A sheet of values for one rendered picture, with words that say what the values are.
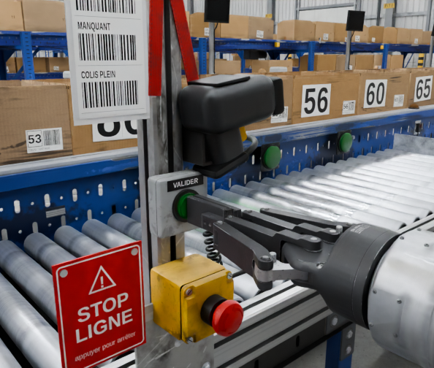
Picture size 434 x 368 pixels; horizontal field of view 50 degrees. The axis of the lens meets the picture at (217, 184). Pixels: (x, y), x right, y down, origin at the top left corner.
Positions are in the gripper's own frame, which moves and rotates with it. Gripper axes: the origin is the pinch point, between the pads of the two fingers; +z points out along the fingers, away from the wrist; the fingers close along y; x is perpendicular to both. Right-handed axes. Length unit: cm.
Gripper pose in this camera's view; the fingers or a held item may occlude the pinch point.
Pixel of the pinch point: (212, 215)
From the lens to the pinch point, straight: 49.2
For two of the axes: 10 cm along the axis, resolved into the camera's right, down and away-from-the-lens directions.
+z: -6.6, -2.0, 7.3
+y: -7.5, 1.7, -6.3
